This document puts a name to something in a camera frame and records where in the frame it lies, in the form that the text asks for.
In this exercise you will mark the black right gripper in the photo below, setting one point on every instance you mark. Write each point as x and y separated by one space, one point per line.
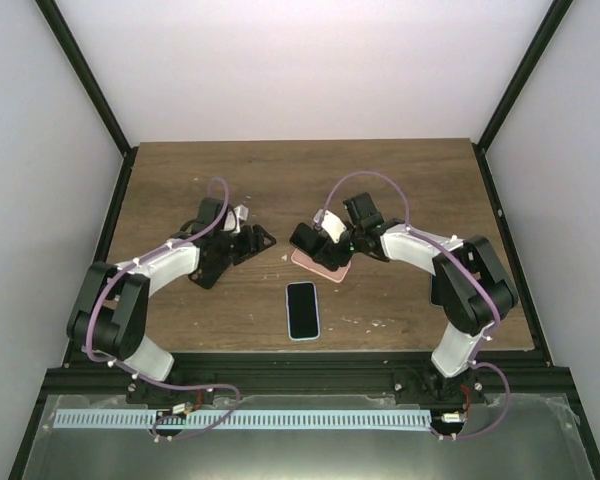
330 256

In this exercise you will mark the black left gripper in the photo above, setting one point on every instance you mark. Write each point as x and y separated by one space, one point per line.
255 247

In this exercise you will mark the light blue phone case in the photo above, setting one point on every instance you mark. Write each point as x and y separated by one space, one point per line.
302 311

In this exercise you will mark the purple-edged smartphone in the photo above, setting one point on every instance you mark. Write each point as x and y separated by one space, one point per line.
302 311

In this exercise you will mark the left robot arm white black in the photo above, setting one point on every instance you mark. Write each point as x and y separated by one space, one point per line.
110 313

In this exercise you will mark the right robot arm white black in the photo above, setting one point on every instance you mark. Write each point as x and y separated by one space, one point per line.
470 282

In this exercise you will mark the pink phone case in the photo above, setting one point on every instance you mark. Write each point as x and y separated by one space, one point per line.
304 261

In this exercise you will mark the black phone case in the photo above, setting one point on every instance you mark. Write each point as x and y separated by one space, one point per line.
210 268

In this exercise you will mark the teal-edged smartphone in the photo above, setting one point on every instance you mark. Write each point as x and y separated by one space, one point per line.
434 300

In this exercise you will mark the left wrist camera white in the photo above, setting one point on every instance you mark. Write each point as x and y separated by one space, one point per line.
236 219

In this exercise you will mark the metal base plate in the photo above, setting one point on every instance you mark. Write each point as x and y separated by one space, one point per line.
518 437

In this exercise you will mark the light blue slotted cable duct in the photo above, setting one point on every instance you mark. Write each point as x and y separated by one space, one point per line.
399 420

